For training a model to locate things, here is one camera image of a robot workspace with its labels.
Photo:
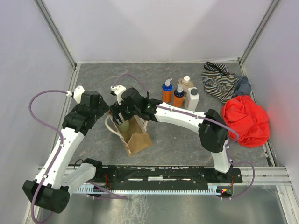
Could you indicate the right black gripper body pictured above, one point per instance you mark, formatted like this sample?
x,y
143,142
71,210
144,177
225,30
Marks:
x,y
119,113

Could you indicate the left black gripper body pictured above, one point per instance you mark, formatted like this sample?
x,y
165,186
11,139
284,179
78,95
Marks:
x,y
103,105

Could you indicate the cream cap bottle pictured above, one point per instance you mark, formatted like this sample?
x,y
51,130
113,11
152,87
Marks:
x,y
124,126

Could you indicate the canvas tote bag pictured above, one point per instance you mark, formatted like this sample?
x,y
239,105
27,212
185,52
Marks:
x,y
135,139

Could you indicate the dark blue small bottle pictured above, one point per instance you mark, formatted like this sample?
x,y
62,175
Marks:
x,y
178,96

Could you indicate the clear bottle white cap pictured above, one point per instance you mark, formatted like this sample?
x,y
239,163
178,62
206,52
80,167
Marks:
x,y
186,83

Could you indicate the white bottle black cap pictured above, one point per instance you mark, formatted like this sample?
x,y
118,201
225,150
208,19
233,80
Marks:
x,y
192,98

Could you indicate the striped shirt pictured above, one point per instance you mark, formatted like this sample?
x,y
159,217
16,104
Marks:
x,y
219,86

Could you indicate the striped dark garment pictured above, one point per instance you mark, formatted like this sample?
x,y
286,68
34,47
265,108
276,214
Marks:
x,y
217,67

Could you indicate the blue-grey cloth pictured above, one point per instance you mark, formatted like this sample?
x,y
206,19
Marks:
x,y
242,87

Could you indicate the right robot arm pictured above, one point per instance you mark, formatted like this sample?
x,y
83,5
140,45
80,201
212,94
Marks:
x,y
213,133

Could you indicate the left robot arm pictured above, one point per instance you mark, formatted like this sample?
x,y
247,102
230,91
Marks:
x,y
51,189

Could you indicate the red cloth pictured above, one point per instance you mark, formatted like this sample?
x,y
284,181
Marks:
x,y
248,120

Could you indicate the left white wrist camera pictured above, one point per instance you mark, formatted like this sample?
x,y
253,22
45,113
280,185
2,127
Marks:
x,y
76,94

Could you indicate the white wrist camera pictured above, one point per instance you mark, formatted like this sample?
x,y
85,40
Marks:
x,y
76,94
118,90

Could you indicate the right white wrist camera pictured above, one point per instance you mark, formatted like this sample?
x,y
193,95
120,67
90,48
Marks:
x,y
118,90

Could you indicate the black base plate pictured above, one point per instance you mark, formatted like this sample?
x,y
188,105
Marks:
x,y
151,178

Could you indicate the blue cable duct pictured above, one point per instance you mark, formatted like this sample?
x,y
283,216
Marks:
x,y
90,189

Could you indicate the aluminium frame rail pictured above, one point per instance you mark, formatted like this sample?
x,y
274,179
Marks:
x,y
266,176

